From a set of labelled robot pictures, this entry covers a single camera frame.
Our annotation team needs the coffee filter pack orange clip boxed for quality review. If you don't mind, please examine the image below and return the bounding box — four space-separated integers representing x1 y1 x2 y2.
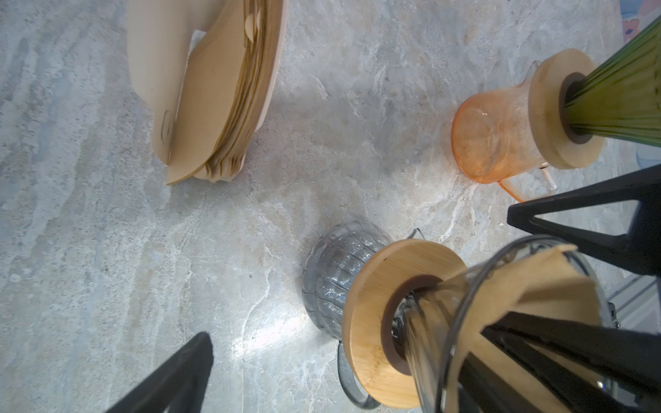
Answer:
127 1 288 184

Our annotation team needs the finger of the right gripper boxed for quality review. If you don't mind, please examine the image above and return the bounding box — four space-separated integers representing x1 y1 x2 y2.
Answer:
507 165 660 276
480 313 660 412

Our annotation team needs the grey glass carafe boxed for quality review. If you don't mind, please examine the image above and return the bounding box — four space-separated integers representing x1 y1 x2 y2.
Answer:
301 220 394 410

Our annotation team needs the orange glass carafe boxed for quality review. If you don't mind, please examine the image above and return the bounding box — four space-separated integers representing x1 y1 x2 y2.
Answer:
451 60 558 202

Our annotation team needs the green glass dripper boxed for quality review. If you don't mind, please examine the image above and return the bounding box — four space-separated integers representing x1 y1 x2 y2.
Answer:
565 18 660 147

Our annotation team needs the grey glass dripper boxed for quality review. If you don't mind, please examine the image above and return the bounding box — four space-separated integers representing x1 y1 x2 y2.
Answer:
399 236 612 412

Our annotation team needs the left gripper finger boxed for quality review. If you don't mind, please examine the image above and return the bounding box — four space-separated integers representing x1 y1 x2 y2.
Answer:
108 332 213 413

